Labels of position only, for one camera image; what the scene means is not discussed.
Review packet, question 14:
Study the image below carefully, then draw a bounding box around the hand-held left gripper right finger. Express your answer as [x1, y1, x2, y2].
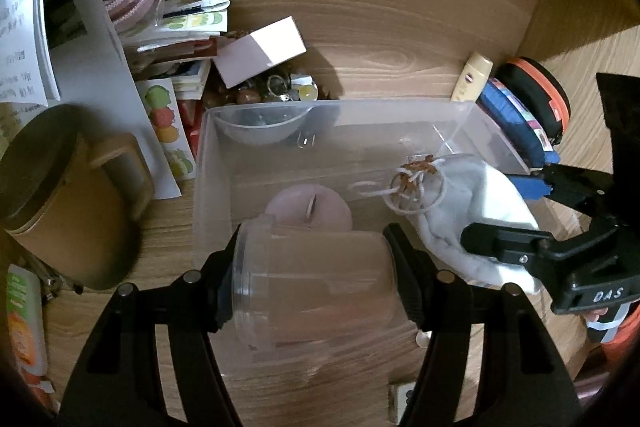
[384, 222, 585, 427]

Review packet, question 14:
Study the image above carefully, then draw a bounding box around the blue zip pouch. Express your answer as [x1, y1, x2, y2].
[474, 77, 559, 171]

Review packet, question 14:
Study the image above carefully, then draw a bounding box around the pile of small trinkets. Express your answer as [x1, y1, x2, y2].
[204, 74, 301, 108]

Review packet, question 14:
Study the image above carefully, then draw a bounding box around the pale yellow tube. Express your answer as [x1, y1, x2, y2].
[449, 51, 494, 103]

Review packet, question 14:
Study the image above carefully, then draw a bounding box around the small white eraser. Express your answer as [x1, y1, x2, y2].
[387, 382, 417, 426]

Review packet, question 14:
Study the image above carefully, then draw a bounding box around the green and orange packet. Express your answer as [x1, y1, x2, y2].
[4, 264, 52, 390]

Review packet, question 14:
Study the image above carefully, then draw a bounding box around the wooden desktop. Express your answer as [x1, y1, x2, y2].
[0, 0, 640, 427]

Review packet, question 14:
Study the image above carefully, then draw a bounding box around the metal nail clipper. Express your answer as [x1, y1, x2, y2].
[29, 257, 85, 304]

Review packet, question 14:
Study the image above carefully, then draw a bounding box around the white drawstring cloth pouch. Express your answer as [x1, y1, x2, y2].
[384, 154, 542, 296]

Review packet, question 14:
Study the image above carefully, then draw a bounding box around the pink candle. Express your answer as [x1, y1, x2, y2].
[263, 185, 354, 234]

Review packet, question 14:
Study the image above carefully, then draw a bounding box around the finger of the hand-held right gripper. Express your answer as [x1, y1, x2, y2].
[460, 222, 562, 271]
[509, 163, 617, 208]

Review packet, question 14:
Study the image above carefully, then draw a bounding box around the white paper booklet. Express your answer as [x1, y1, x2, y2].
[0, 0, 182, 201]

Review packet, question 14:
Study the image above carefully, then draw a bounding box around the clear plastic bowl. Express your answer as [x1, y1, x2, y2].
[214, 104, 317, 146]

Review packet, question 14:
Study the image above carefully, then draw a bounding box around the clear plastic jar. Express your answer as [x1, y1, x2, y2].
[231, 216, 399, 351]

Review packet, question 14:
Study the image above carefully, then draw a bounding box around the fruit sticker sheet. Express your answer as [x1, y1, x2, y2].
[134, 77, 197, 181]

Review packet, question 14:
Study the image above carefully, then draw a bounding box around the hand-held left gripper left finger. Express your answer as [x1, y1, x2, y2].
[57, 226, 246, 427]

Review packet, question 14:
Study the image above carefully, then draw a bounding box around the clear plastic storage box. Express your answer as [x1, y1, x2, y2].
[192, 99, 532, 363]

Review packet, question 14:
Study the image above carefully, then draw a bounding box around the brown mug with dark lid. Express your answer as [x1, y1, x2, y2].
[0, 103, 154, 292]

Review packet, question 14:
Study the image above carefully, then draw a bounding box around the fruit print packet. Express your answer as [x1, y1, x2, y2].
[156, 0, 231, 34]

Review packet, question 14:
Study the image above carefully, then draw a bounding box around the small white cardboard box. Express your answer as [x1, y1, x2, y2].
[213, 15, 308, 89]

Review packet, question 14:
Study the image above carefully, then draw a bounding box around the stack of cards and packets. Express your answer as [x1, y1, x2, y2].
[121, 29, 222, 108]

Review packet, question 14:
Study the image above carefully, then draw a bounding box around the orange and black round case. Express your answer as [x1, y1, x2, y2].
[494, 56, 572, 146]

